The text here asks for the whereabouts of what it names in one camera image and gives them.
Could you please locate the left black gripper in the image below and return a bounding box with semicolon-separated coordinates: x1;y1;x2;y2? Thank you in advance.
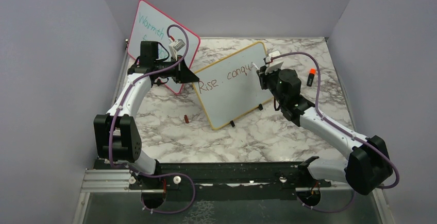
154;54;199;83

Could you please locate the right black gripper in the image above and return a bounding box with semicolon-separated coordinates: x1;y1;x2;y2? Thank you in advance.
258;64;287;106

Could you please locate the yellow framed whiteboard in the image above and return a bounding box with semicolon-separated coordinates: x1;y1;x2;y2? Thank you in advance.
191;41;274;131

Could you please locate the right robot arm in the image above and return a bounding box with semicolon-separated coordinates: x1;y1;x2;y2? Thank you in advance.
256;66;395;195

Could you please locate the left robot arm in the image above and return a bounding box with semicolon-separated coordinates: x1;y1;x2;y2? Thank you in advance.
93;39;199;188

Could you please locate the pink framed whiteboard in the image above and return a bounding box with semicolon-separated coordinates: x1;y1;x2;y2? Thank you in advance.
127;0;201;96

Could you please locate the orange capped black marker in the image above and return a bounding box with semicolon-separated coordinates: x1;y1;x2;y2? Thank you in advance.
306;68;316;87

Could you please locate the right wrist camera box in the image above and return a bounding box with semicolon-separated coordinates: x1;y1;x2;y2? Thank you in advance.
264;50;283;75

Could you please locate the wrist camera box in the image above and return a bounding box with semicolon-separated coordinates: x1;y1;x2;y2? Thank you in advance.
264;50;283;75
169;39;186;60

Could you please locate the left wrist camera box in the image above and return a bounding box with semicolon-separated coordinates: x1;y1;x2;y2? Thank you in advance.
169;39;186;60

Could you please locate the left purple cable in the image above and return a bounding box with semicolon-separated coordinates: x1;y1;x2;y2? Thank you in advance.
108;24;197;216

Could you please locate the purple cable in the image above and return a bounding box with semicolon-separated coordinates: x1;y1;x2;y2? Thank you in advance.
108;24;197;216
267;51;400;213

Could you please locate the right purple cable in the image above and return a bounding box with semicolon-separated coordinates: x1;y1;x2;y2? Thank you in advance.
267;51;400;213

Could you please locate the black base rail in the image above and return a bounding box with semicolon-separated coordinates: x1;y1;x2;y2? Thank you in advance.
94;159;332;203

